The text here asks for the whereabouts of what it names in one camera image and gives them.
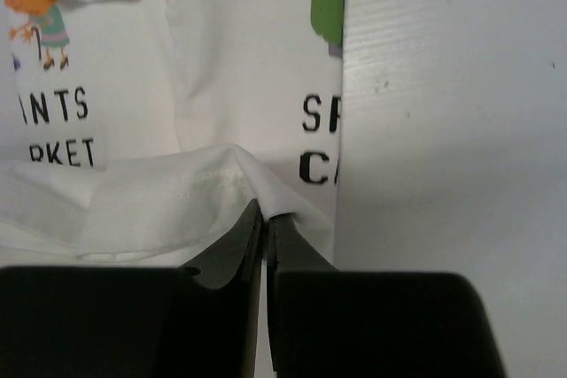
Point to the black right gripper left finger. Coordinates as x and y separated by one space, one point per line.
198 319

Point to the white cartoon print t-shirt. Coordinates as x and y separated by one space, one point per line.
137 131

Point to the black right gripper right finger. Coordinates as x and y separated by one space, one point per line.
323 322

